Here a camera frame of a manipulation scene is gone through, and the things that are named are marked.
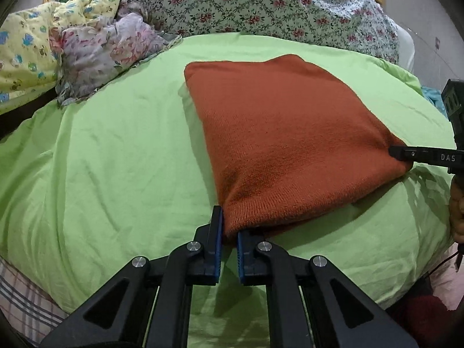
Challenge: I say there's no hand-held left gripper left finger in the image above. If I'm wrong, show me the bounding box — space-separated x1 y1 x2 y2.
40 206 223 348

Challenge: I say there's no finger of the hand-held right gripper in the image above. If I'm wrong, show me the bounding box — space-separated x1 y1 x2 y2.
389 146 437 164

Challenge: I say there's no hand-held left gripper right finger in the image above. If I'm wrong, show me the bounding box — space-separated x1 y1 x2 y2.
237 229 421 348

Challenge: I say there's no orange knit sweater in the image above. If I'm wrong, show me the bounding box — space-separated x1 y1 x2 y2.
184 54 414 245

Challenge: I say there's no person's right hand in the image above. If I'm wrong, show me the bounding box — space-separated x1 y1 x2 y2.
449 174 464 244

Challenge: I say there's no teal cloth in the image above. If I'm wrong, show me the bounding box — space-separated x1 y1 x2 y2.
420 85 450 118

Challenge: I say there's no white pillow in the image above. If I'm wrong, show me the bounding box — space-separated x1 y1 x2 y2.
393 22 416 75

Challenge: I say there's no pink cloth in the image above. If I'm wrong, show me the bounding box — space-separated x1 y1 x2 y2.
429 257 464 310

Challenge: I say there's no light green bed sheet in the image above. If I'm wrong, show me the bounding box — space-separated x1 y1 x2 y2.
0 32 458 348

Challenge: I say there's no dark red cloth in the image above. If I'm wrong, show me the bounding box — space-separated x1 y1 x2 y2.
388 292 459 348

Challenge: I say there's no plaid bed sheet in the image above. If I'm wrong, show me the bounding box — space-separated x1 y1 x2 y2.
0 255 69 345

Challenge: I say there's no red flower print quilt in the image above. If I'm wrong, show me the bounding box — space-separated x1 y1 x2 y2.
119 0 400 64

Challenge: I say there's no pale floral cloth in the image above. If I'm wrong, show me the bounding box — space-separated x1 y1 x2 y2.
55 12 182 106

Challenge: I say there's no yellow cartoon print quilt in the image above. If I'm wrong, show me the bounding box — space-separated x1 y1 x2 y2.
0 0 127 104

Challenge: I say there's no black cable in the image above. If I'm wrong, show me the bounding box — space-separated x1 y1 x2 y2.
422 243 464 281

